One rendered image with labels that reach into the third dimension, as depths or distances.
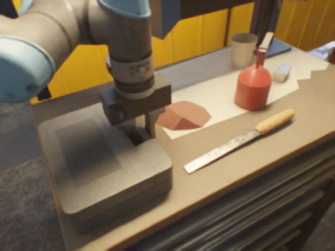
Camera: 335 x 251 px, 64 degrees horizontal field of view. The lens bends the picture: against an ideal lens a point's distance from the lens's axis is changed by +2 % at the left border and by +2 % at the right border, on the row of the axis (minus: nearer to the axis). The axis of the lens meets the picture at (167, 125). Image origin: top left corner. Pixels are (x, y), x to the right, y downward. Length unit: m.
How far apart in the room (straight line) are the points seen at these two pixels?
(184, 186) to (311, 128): 0.35
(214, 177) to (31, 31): 0.41
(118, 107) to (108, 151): 0.10
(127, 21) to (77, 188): 0.28
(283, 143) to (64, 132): 0.49
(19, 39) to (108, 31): 0.13
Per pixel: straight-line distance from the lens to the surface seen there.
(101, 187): 0.47
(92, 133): 0.57
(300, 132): 0.71
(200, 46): 1.91
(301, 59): 1.03
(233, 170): 0.58
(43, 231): 1.73
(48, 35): 0.37
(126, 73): 0.45
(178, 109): 0.66
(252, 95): 0.70
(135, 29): 0.42
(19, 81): 0.33
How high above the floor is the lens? 1.39
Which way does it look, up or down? 42 degrees down
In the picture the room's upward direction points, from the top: 3 degrees counter-clockwise
